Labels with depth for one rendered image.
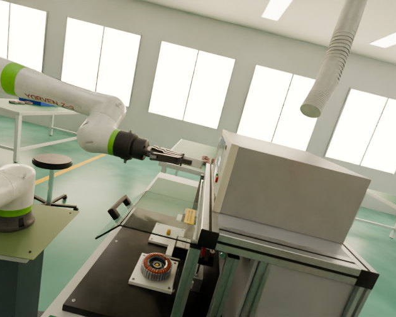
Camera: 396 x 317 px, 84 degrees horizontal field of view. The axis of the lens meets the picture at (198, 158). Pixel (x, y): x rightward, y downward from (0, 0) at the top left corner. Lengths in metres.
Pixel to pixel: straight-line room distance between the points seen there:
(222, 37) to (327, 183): 5.15
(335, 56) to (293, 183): 1.60
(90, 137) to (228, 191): 0.46
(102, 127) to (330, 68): 1.75
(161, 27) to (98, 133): 5.15
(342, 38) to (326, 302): 1.89
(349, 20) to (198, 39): 3.83
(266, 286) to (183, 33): 5.42
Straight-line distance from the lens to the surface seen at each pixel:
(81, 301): 0.84
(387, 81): 6.72
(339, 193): 0.73
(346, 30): 2.27
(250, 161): 0.62
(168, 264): 0.91
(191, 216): 0.71
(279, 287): 0.69
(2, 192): 1.01
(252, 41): 5.69
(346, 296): 0.76
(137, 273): 0.91
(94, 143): 0.79
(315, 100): 1.92
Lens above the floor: 1.39
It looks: 13 degrees down
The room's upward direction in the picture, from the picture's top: 14 degrees clockwise
